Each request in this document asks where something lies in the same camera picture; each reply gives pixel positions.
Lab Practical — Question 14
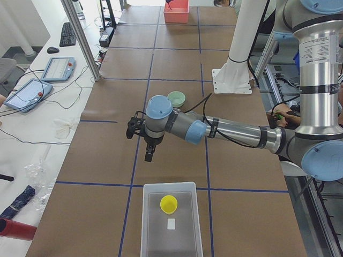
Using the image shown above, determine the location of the blue plastic bin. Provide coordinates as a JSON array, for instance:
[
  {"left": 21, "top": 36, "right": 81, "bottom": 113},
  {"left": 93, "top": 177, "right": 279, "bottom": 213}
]
[{"left": 293, "top": 51, "right": 300, "bottom": 72}]

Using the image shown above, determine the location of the black computer mouse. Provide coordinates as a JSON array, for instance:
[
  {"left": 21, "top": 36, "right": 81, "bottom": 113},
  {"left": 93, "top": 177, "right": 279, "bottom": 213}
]
[{"left": 47, "top": 47, "right": 59, "bottom": 54}]

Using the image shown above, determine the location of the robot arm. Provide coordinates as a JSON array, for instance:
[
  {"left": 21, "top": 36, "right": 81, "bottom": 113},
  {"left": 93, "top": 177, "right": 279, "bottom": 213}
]
[{"left": 140, "top": 1, "right": 342, "bottom": 181}]

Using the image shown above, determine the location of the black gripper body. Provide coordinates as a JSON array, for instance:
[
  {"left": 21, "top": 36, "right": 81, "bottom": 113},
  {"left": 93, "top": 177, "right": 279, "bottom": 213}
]
[{"left": 144, "top": 135, "right": 164, "bottom": 149}]

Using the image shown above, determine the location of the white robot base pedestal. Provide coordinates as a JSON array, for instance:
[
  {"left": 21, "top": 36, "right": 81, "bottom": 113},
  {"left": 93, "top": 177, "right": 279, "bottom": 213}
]
[{"left": 212, "top": 0, "right": 269, "bottom": 94}]

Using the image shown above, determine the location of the clear plastic wrap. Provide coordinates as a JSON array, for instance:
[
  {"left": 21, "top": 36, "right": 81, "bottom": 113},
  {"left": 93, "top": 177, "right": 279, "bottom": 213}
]
[{"left": 25, "top": 158, "right": 57, "bottom": 213}]

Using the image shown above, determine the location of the pale green bowl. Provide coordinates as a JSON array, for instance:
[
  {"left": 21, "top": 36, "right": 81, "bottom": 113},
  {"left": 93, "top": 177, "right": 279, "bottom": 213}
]
[{"left": 167, "top": 91, "right": 186, "bottom": 108}]

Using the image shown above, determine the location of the near teach pendant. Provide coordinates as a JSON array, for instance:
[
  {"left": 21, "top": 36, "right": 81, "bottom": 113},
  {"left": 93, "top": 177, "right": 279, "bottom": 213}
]
[{"left": 4, "top": 79, "right": 53, "bottom": 112}]

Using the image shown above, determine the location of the clear plastic storage box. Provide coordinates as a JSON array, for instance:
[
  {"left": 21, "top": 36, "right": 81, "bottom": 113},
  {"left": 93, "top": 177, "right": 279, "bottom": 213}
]
[{"left": 140, "top": 182, "right": 203, "bottom": 256}]

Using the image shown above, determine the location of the black keyboard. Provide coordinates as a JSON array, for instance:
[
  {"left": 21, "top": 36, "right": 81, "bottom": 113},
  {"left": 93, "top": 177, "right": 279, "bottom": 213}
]
[{"left": 59, "top": 22, "right": 77, "bottom": 47}]

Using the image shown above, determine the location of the red plastic bin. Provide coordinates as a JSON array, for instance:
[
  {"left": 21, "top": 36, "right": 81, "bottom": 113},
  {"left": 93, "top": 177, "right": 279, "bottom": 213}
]
[{"left": 163, "top": 0, "right": 189, "bottom": 24}]

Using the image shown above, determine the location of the white chair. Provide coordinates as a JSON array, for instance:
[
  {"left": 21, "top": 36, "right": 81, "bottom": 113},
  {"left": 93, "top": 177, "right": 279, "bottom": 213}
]
[{"left": 280, "top": 161, "right": 308, "bottom": 177}]

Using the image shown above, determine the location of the white label in box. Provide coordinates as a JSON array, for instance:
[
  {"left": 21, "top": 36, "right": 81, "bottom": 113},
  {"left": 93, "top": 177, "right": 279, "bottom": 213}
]
[{"left": 167, "top": 218, "right": 176, "bottom": 230}]

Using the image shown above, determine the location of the crumpled white tissue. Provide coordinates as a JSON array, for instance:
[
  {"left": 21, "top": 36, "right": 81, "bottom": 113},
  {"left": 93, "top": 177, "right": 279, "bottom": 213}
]
[{"left": 53, "top": 119, "right": 78, "bottom": 139}]

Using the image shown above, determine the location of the far teach pendant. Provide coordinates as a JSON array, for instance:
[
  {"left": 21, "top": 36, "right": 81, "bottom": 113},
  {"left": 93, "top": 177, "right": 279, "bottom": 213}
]
[{"left": 41, "top": 57, "right": 76, "bottom": 83}]

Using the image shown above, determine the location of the red cylinder bottle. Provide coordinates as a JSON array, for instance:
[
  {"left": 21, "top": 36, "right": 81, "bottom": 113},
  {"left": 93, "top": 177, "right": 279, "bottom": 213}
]
[{"left": 1, "top": 218, "right": 37, "bottom": 241}]

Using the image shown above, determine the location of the grey aluminium frame post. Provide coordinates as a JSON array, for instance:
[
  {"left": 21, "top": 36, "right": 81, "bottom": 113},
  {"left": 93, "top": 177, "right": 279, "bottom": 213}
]
[{"left": 61, "top": 0, "right": 101, "bottom": 81}]

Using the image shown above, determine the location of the yellow plastic cup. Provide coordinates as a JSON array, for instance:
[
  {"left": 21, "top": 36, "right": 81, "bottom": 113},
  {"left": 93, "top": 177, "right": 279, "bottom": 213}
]
[{"left": 160, "top": 195, "right": 178, "bottom": 215}]

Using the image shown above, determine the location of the teach pendant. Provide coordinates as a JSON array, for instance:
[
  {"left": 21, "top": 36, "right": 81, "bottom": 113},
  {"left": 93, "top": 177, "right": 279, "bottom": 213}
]
[
  {"left": 41, "top": 57, "right": 76, "bottom": 83},
  {"left": 4, "top": 79, "right": 53, "bottom": 112}
]

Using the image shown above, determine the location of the seated person black shirt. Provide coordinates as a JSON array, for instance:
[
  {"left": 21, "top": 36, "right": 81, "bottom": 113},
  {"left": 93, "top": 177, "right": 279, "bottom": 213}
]
[{"left": 266, "top": 103, "right": 301, "bottom": 130}]

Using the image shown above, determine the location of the folded dark blue umbrella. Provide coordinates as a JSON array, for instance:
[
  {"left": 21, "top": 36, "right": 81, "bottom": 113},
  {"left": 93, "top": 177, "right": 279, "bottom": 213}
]
[{"left": 1, "top": 185, "right": 35, "bottom": 220}]

